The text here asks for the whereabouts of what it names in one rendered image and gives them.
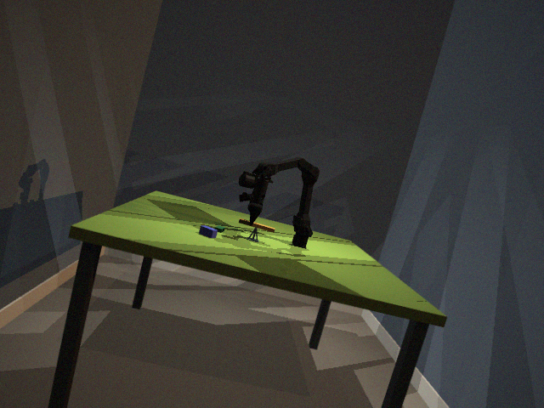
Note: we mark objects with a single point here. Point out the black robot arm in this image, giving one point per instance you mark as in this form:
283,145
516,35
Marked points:
310,174

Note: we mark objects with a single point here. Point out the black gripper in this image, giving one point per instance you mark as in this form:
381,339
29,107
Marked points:
256,207

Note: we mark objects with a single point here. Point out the brown bar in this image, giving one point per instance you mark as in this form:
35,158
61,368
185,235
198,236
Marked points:
256,225

